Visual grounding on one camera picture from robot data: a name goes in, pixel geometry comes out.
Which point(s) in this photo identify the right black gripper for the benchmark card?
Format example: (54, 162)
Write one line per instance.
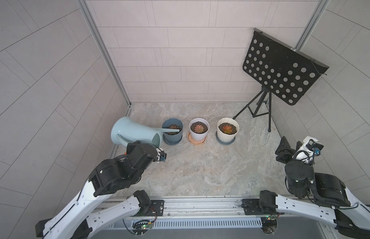
(282, 152)

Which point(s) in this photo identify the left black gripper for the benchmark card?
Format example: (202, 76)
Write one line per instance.
(133, 144)

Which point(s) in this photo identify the light green watering can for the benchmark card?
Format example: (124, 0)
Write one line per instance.
(126, 131)

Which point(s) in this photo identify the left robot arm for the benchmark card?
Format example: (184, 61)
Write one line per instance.
(78, 220)

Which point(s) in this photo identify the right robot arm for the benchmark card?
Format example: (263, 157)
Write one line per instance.
(319, 196)

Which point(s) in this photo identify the blue-grey plant pot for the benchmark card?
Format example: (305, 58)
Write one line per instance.
(173, 138)

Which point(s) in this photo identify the terracotta saucer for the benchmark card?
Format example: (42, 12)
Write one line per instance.
(193, 141)

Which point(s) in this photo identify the blue saucer under cream pot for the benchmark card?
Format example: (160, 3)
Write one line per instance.
(224, 143)

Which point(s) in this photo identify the cream right plant pot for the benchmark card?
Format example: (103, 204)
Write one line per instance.
(227, 129)

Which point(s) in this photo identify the white middle plant pot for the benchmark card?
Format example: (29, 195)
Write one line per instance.
(199, 129)

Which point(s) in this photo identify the left circuit board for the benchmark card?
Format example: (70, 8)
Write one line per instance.
(141, 227)

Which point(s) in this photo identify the circuit board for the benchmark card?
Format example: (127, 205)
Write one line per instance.
(269, 226)
(141, 227)

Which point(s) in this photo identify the right circuit board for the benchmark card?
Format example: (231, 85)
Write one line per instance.
(269, 226)

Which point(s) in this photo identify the black perforated music stand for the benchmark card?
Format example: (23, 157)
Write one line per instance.
(282, 72)

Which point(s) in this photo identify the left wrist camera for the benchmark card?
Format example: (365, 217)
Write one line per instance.
(161, 155)

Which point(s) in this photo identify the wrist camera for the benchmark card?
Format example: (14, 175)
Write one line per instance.
(307, 150)
(161, 155)

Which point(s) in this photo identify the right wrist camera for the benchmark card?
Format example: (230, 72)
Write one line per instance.
(307, 150)

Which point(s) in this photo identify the aluminium mounting rail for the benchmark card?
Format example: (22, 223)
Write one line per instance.
(230, 207)

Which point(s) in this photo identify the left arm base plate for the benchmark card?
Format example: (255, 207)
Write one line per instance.
(156, 208)

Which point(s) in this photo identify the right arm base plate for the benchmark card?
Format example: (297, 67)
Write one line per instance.
(257, 207)

